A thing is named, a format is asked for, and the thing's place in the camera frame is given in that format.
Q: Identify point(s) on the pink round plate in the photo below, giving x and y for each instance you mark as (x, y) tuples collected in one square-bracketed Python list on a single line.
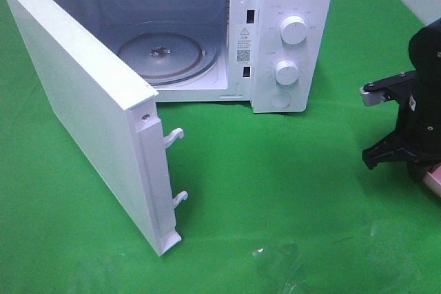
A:
[(433, 179)]

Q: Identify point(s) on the upper white round knob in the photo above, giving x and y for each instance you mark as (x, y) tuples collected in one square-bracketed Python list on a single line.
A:
[(293, 29)]

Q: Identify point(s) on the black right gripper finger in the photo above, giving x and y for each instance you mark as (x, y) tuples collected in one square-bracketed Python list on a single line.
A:
[(388, 149)]

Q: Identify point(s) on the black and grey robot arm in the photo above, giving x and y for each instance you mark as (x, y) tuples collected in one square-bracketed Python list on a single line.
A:
[(424, 53)]

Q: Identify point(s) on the white round knob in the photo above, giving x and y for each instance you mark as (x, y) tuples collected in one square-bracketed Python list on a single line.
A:
[(286, 72), (293, 29)]

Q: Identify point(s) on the lower white round knob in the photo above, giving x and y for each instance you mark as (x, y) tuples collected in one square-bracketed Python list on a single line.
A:
[(286, 72)]

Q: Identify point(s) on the glass microwave turntable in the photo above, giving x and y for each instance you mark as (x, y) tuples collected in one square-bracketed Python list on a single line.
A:
[(165, 58)]

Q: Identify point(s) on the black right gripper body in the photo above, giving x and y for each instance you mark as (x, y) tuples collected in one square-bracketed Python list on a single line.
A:
[(418, 127)]

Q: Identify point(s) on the green table cloth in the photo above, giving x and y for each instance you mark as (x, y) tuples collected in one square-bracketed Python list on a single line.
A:
[(278, 203)]

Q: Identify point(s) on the white microwave oven body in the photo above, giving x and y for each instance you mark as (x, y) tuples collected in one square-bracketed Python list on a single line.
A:
[(246, 31)]

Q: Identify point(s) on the white round door button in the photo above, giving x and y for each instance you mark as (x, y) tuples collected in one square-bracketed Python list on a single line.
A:
[(280, 100)]

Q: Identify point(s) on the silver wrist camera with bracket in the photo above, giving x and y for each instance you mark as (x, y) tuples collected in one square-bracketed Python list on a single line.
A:
[(393, 88)]

